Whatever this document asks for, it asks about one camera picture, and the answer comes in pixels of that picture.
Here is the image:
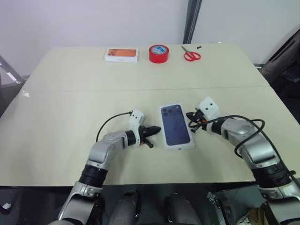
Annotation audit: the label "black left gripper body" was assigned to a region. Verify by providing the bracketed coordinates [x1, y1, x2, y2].
[138, 126, 151, 146]

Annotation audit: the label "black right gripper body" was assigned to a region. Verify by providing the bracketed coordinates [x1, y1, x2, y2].
[191, 109, 207, 129]

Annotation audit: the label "white box with orange phone print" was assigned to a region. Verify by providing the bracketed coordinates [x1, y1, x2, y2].
[104, 48, 141, 63]

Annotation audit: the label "red tape roll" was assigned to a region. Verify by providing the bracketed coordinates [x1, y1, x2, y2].
[148, 45, 171, 64]

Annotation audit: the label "dark rounded shape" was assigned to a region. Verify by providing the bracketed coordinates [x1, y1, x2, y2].
[115, 190, 142, 225]
[163, 192, 203, 225]

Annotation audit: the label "silver metal clamp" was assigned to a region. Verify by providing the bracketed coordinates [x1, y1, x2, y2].
[206, 191, 223, 207]

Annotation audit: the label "black office chair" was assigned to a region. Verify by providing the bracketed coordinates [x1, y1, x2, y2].
[254, 27, 300, 100]

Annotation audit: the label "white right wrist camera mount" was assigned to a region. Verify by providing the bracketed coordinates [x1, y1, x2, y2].
[195, 96, 221, 121]

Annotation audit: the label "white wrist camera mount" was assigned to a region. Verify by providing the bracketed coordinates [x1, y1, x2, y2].
[129, 109, 147, 139]
[195, 96, 221, 121]

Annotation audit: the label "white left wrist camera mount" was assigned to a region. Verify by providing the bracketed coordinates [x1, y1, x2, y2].
[129, 109, 147, 139]

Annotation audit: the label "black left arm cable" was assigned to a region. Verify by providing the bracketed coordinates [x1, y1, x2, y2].
[96, 110, 132, 143]

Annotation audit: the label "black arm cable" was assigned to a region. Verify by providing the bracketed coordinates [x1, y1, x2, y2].
[203, 118, 296, 181]
[96, 110, 132, 143]

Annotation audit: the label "red-handled scissors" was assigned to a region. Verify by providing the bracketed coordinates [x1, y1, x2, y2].
[180, 45, 202, 62]

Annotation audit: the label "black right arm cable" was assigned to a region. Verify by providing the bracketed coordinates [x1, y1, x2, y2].
[203, 118, 296, 181]

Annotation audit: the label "dark upright post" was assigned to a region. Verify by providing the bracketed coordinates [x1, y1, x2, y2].
[182, 0, 203, 45]

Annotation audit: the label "grey metal frame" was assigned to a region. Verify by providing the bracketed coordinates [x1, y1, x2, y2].
[0, 54, 30, 94]

